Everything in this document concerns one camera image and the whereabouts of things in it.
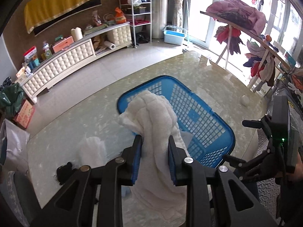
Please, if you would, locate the blue plastic laundry basket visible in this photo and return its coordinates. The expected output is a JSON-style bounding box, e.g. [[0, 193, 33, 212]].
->
[[117, 75, 236, 168]]

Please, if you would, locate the black plush toy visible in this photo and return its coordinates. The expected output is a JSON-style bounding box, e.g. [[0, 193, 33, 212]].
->
[[56, 161, 77, 186]]

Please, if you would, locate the white quilted cloth bundle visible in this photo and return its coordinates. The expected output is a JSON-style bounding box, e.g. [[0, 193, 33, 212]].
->
[[78, 136, 107, 169]]

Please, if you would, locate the white fluffy towel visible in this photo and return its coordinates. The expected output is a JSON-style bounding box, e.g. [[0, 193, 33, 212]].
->
[[119, 90, 186, 222]]

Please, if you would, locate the light blue cloth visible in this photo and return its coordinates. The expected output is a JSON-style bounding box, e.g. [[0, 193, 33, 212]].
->
[[121, 186, 131, 198]]

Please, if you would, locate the small white round object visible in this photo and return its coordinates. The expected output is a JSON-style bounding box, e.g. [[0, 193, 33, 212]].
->
[[241, 95, 250, 106]]

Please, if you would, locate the wooden clothes drying rack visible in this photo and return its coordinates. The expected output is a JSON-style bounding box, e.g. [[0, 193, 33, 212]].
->
[[200, 10, 292, 93]]

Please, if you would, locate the white paper shopping bag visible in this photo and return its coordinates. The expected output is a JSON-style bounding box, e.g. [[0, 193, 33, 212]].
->
[[1, 119, 30, 174]]

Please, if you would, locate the red printed cardboard box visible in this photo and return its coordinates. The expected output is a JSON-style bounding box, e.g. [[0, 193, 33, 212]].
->
[[13, 100, 35, 129]]

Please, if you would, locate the pink cloth pile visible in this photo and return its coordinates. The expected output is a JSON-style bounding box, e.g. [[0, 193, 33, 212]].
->
[[206, 0, 266, 35]]

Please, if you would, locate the light blue storage box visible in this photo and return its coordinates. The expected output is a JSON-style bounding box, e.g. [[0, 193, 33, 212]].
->
[[163, 25, 187, 46]]

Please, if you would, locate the white tufted TV cabinet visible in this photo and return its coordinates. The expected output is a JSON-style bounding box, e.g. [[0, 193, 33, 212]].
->
[[20, 22, 132, 103]]

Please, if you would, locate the green plastic bag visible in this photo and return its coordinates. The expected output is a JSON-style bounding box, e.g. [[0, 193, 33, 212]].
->
[[1, 83, 26, 119]]

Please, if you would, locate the paper towel roll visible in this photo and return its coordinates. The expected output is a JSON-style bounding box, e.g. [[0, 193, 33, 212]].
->
[[104, 40, 116, 50]]

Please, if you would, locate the orange pink box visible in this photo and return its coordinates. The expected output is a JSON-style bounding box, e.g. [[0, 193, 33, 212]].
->
[[52, 36, 74, 53]]

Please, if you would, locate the patterned curtain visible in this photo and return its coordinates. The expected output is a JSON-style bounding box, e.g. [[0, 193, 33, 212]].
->
[[172, 0, 184, 28]]

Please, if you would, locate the red white package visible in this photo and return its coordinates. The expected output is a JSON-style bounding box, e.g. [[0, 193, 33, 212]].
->
[[23, 46, 37, 62]]

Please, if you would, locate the white metal shelf rack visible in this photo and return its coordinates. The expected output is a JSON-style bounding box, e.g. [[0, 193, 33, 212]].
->
[[119, 0, 152, 48]]

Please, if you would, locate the tall silver air conditioner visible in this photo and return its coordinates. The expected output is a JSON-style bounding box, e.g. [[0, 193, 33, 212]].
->
[[151, 0, 168, 41]]

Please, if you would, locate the orange bag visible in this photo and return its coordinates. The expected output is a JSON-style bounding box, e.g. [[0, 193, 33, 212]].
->
[[115, 7, 127, 24]]

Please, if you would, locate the TV with yellow cover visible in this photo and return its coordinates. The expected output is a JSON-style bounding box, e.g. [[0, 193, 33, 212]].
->
[[24, 0, 90, 34]]

